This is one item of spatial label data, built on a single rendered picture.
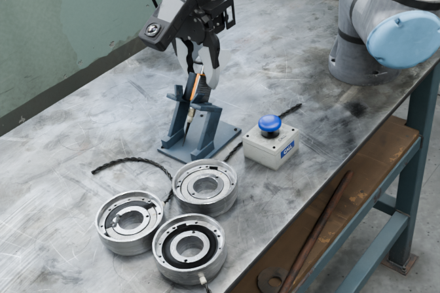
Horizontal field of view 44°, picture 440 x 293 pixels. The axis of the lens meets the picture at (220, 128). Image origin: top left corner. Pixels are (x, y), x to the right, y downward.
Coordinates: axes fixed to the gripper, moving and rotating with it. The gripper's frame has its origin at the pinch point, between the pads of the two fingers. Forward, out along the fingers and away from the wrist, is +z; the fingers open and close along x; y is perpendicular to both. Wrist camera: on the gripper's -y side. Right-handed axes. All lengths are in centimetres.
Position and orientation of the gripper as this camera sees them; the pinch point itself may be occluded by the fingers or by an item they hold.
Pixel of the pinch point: (200, 81)
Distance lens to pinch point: 95.5
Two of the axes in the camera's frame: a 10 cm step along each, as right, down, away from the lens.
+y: 6.2, -5.3, 5.7
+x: -7.7, -3.2, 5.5
